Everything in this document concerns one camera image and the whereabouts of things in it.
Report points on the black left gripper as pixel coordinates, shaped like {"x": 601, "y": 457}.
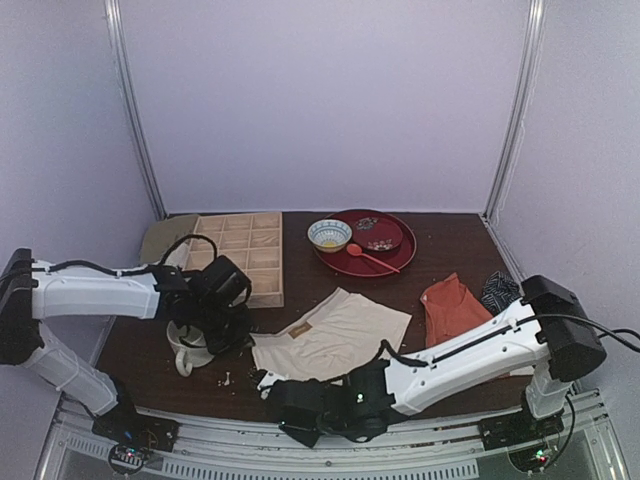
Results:
{"x": 220, "y": 338}

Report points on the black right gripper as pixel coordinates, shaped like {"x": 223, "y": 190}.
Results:
{"x": 282, "y": 396}

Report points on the beige underwear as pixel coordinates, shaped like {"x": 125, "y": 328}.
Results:
{"x": 341, "y": 333}

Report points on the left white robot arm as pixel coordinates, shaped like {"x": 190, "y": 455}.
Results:
{"x": 32, "y": 291}

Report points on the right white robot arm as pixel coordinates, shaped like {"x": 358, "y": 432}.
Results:
{"x": 546, "y": 329}

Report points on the orange underwear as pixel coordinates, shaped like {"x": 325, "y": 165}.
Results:
{"x": 451, "y": 310}

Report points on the striped dark underwear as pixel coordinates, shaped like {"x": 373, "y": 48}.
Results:
{"x": 498, "y": 292}

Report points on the white ceramic mug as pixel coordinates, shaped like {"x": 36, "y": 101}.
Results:
{"x": 189, "y": 347}

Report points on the wooden compartment tray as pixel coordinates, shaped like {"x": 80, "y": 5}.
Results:
{"x": 253, "y": 242}

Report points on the olive cloth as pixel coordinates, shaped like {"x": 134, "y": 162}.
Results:
{"x": 161, "y": 235}

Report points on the blue patterned bowl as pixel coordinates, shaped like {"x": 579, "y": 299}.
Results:
{"x": 329, "y": 235}

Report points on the red plastic spoon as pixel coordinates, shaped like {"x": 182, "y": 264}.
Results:
{"x": 355, "y": 250}

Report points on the round red tray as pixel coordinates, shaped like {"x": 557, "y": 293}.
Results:
{"x": 342, "y": 262}

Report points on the red floral small plate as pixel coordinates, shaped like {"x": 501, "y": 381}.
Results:
{"x": 376, "y": 233}

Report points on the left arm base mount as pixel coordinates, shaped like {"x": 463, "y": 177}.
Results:
{"x": 135, "y": 430}

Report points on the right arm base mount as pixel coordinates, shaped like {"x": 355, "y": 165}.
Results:
{"x": 519, "y": 427}

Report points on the left aluminium frame post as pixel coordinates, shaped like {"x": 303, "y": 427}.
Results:
{"x": 118, "y": 44}

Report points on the aluminium frame post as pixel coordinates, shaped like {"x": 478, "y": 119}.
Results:
{"x": 515, "y": 126}
{"x": 118, "y": 44}

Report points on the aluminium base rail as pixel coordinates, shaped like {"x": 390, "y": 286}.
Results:
{"x": 444, "y": 448}

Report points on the right aluminium frame post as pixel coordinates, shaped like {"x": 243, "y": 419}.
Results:
{"x": 515, "y": 126}

